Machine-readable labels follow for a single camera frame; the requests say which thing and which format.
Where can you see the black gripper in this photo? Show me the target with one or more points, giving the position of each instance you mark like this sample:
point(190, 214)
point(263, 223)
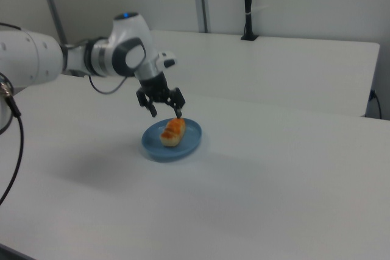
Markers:
point(155, 86)

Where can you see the orange glazed bread loaf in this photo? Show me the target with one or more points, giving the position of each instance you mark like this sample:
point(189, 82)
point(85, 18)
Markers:
point(173, 133)

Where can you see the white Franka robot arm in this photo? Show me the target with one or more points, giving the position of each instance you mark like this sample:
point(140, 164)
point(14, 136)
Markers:
point(36, 56)

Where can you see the blue round plastic plate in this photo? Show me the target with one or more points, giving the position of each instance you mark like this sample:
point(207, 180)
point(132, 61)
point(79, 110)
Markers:
point(190, 141)

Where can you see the white side table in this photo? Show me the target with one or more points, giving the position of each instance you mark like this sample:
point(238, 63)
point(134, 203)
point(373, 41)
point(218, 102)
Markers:
point(274, 65)

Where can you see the black camera pole with base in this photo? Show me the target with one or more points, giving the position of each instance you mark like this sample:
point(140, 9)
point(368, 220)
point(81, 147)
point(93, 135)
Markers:
point(248, 7)

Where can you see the grey slanted frame post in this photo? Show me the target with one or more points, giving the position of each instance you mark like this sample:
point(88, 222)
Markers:
point(51, 4)

